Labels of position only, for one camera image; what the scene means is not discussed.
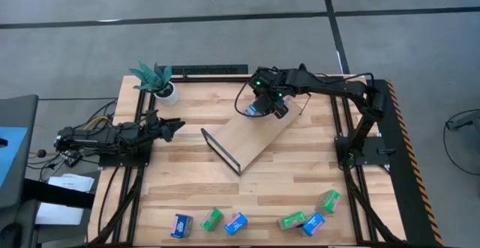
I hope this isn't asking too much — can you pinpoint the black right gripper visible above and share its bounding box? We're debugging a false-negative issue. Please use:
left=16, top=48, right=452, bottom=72
left=250, top=89, right=286, bottom=118

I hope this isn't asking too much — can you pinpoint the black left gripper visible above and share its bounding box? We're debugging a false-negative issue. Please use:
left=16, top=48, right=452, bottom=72
left=144, top=117, right=186, bottom=144

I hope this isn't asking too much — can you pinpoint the green Apple Jacks box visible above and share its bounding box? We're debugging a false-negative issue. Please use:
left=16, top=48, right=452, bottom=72
left=277, top=211, right=307, bottom=231
left=199, top=206, right=225, bottom=232
left=314, top=189, right=343, bottom=216

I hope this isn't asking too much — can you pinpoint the light blue Rice Krispies box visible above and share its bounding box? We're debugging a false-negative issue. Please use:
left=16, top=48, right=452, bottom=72
left=301, top=211, right=326, bottom=238
left=223, top=211, right=249, bottom=237

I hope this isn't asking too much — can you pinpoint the green plant in white pot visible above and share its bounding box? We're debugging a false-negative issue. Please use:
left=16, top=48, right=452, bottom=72
left=129, top=60, right=180, bottom=107

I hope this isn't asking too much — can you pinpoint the black power brick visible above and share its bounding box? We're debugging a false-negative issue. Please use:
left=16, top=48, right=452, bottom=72
left=62, top=151, right=83, bottom=168

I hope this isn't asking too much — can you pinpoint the white paper sheet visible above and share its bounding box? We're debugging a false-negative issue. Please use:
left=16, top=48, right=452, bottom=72
left=48, top=172, right=95, bottom=193
left=34, top=202, right=86, bottom=226

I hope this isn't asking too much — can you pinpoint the black flat bar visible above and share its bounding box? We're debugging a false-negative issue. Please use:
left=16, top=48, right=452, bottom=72
left=22, top=178, right=97, bottom=210

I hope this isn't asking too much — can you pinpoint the grey chair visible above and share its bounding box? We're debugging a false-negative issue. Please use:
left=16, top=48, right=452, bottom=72
left=0, top=94, right=41, bottom=248

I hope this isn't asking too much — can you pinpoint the black mat with striped edge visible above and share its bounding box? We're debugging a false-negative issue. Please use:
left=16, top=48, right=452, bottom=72
left=365, top=78, right=446, bottom=247

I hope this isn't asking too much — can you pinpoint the blue pad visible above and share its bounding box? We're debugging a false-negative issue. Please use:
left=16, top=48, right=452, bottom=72
left=0, top=127, right=29, bottom=190

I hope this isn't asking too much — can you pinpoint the grey floor stand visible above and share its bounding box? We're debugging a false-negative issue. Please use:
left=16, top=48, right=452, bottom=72
left=444, top=109, right=480, bottom=133

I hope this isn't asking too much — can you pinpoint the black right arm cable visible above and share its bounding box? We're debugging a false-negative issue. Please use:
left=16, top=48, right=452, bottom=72
left=234, top=78, right=263, bottom=118

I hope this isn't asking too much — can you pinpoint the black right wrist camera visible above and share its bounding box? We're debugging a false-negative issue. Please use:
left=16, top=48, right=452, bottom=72
left=274, top=105, right=290, bottom=120

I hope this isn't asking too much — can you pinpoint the black aluminium table frame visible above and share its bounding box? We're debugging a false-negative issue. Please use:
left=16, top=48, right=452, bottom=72
left=88, top=74, right=408, bottom=248

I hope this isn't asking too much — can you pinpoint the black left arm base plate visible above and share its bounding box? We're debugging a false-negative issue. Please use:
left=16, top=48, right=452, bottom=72
left=97, top=142, right=153, bottom=168

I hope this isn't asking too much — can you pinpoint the yellow cable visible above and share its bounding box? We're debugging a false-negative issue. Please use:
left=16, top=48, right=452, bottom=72
left=82, top=115, right=110, bottom=130

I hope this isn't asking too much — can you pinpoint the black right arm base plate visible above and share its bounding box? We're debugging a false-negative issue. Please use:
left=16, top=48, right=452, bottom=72
left=334, top=134, right=397, bottom=167

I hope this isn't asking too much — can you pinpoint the black floor cable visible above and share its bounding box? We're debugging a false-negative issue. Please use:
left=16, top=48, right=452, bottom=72
left=442, top=109, right=480, bottom=177

